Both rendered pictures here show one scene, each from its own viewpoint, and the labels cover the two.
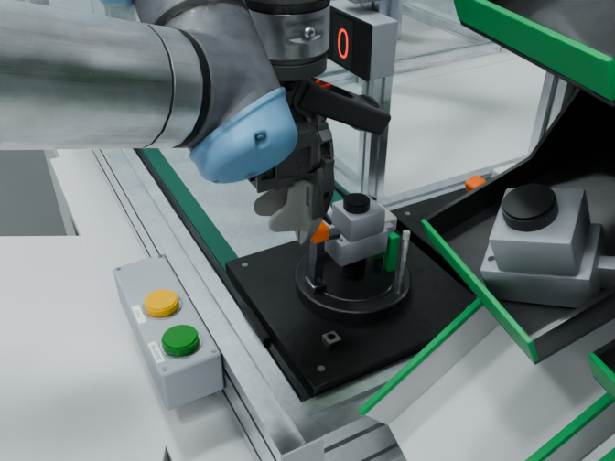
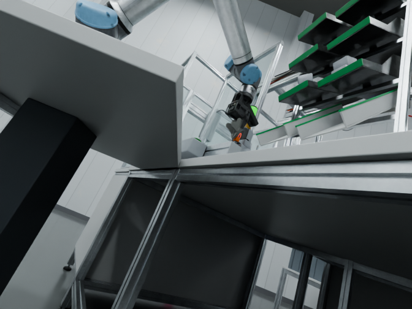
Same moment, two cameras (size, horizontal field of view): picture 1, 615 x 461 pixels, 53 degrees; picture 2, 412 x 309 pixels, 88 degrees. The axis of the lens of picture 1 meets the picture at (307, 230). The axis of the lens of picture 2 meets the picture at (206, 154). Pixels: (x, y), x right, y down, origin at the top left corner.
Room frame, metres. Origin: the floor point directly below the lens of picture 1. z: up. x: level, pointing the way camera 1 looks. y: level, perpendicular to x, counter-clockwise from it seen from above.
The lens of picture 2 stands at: (-0.29, 0.08, 0.68)
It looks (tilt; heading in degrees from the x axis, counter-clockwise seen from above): 18 degrees up; 1
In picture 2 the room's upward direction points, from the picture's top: 22 degrees clockwise
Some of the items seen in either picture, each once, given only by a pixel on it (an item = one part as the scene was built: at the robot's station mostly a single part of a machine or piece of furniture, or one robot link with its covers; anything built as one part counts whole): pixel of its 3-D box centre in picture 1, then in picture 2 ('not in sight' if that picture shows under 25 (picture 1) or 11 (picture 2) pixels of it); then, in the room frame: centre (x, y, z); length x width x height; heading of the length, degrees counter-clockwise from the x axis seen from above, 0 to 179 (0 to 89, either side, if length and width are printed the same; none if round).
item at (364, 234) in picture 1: (362, 222); (244, 147); (0.59, -0.06, 1.06); 0.08 x 0.04 x 0.07; 118
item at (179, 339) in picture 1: (180, 342); not in sight; (0.49, 0.14, 0.96); 0.04 x 0.04 x 0.02
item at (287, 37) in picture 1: (288, 30); (247, 94); (0.54, 0.02, 1.29); 0.08 x 0.08 x 0.05
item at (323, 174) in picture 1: (314, 176); (243, 120); (0.53, -0.01, 1.15); 0.05 x 0.02 x 0.09; 28
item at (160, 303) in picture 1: (162, 305); not in sight; (0.55, 0.17, 0.96); 0.04 x 0.04 x 0.02
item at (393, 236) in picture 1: (391, 251); not in sight; (0.59, -0.10, 1.01); 0.01 x 0.01 x 0.05; 28
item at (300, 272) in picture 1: (352, 279); not in sight; (0.58, -0.06, 0.98); 0.14 x 0.14 x 0.02
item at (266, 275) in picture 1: (351, 291); not in sight; (0.58, -0.06, 0.96); 0.24 x 0.24 x 0.02; 28
